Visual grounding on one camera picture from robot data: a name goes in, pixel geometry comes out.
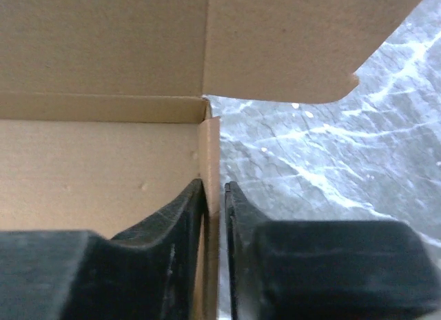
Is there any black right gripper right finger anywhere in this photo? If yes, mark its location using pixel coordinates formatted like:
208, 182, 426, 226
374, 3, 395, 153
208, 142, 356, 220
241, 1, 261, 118
225, 181, 440, 319

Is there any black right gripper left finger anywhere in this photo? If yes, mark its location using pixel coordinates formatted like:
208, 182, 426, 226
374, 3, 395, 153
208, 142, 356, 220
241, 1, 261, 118
1, 179, 207, 319

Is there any cardboard box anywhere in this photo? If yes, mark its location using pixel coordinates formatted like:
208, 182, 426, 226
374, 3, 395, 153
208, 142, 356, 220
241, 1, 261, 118
1, 0, 423, 319

